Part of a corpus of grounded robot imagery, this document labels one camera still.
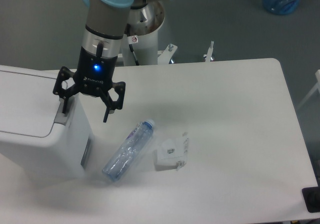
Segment black device at table edge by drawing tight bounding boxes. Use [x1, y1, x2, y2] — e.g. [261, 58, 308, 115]
[302, 187, 320, 213]

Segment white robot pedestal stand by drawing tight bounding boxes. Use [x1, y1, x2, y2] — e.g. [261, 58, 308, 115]
[86, 0, 179, 69]

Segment black cable on pedestal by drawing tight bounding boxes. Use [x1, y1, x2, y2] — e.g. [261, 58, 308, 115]
[127, 36, 140, 66]

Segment white frame at right edge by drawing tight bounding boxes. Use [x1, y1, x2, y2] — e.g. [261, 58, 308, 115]
[297, 70, 320, 110]

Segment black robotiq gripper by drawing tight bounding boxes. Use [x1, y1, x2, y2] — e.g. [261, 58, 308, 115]
[52, 46, 126, 123]

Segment white push-lid trash can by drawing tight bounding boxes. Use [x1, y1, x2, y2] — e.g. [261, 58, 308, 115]
[0, 65, 93, 178]

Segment white face mask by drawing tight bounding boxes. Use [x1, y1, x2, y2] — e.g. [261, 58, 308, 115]
[153, 132, 190, 171]

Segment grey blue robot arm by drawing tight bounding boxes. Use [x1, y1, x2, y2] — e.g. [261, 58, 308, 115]
[53, 0, 158, 122]

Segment clear plastic water bottle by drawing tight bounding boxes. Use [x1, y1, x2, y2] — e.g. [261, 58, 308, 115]
[101, 119, 155, 182]

